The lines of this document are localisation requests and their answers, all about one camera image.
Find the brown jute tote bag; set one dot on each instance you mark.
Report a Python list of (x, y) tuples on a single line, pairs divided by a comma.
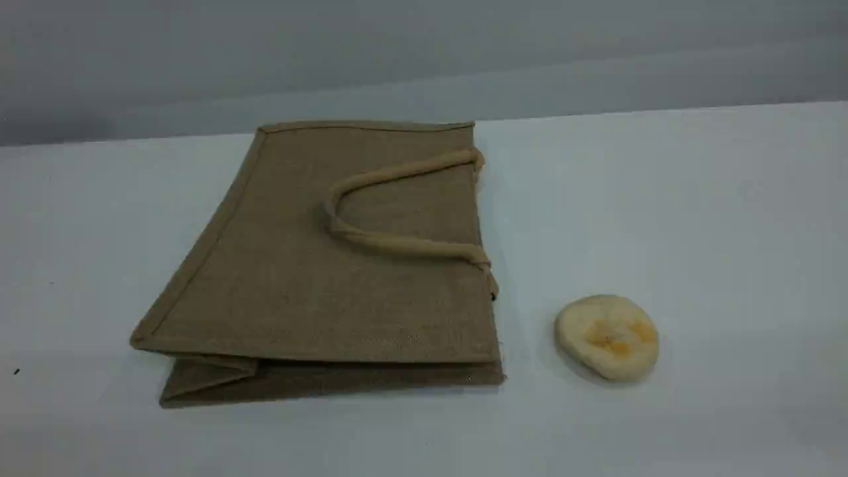
[(331, 298)]

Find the round egg yolk pastry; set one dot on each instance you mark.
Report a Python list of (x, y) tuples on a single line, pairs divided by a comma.
[(606, 338)]

